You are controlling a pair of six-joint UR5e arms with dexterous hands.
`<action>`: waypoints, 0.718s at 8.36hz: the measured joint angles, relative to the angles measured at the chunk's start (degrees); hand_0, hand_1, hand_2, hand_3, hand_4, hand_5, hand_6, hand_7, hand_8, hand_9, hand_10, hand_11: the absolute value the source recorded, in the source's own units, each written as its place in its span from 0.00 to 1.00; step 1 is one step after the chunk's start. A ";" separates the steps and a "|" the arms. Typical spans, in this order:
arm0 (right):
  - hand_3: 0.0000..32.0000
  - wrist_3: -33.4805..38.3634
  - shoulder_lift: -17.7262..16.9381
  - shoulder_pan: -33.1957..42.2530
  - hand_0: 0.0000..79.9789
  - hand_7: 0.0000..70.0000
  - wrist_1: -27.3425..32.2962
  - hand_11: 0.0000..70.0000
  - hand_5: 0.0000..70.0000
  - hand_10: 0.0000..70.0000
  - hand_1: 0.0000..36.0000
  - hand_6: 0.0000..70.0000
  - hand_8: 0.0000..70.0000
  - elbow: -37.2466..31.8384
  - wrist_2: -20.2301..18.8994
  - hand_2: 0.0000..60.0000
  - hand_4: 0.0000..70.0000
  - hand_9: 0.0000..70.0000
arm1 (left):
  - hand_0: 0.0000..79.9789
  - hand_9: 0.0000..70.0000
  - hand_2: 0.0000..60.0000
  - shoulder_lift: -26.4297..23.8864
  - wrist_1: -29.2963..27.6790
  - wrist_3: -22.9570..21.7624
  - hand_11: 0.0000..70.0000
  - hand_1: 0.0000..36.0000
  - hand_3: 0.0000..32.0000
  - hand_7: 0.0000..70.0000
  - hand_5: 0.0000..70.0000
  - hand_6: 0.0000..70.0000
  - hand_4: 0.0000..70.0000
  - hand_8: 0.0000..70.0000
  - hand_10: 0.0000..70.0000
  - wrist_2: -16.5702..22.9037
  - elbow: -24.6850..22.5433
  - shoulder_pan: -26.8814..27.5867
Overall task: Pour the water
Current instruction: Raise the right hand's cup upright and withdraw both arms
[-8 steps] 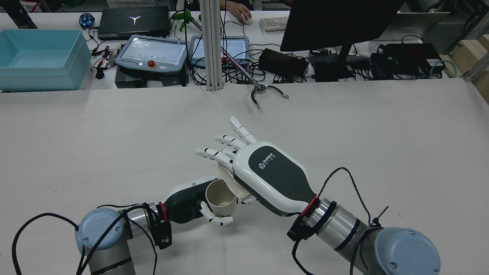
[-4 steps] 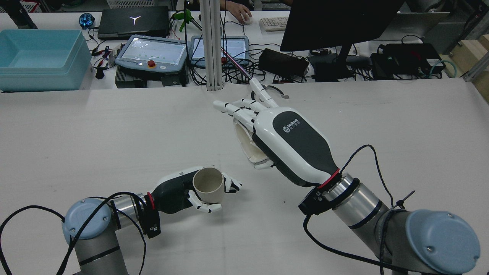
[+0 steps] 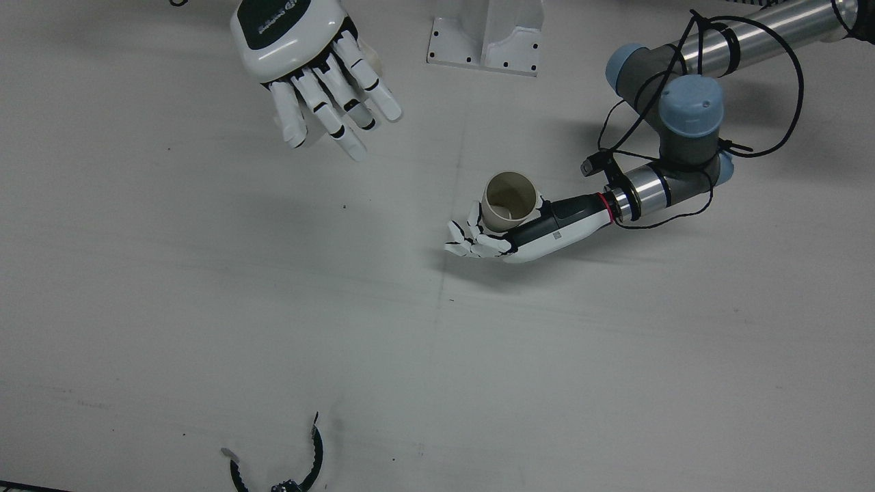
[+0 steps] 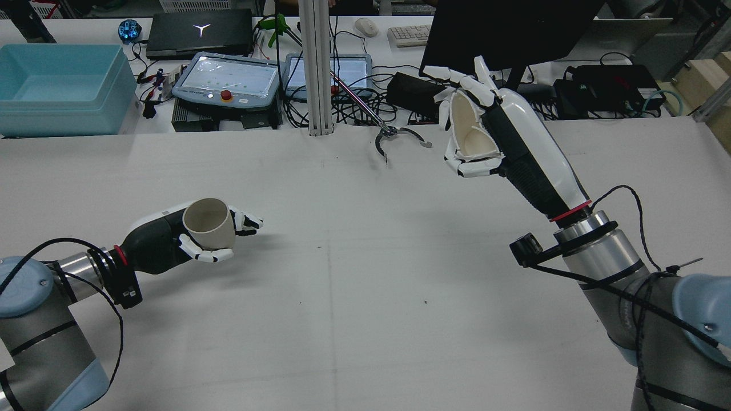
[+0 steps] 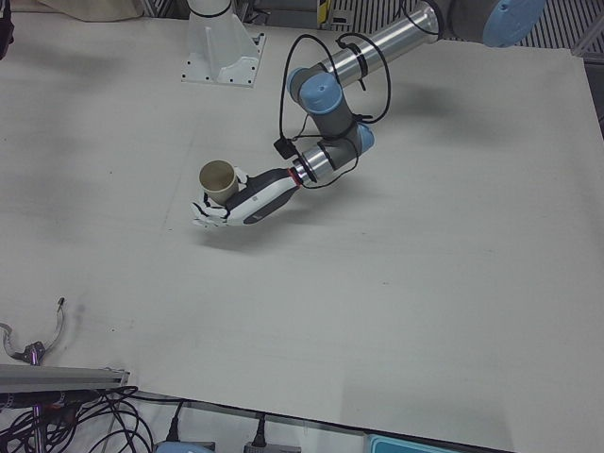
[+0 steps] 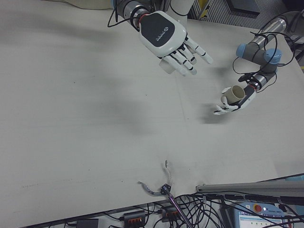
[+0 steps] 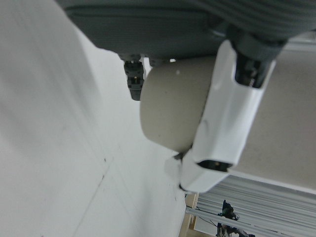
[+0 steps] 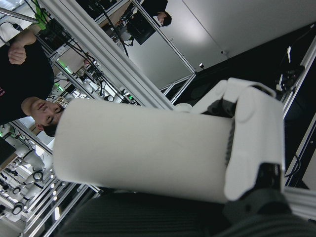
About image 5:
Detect black looped cable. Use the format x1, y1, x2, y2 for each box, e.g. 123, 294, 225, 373
0, 385, 156, 453

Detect thin metal support rod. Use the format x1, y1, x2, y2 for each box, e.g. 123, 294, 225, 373
30, 400, 48, 453

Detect grey device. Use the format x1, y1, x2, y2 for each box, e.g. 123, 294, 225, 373
243, 442, 303, 453

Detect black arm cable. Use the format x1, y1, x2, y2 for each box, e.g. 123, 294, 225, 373
273, 31, 394, 190

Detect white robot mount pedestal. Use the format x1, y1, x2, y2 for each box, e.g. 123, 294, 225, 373
181, 0, 268, 90

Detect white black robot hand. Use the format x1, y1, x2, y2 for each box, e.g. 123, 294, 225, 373
190, 165, 303, 231

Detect black slatted grating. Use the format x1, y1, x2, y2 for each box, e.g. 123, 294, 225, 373
329, 0, 604, 53

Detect beige paper cup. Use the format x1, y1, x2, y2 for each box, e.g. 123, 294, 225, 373
197, 159, 240, 208

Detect aluminium extrusion rail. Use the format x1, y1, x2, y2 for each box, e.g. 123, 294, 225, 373
0, 362, 131, 394

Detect flexible-legged clamp mount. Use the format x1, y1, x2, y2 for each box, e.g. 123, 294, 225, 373
0, 296, 66, 367

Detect light blue device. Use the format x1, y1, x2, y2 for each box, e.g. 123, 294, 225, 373
153, 439, 216, 453

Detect teal plastic box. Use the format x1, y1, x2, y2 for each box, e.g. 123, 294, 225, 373
365, 433, 478, 453

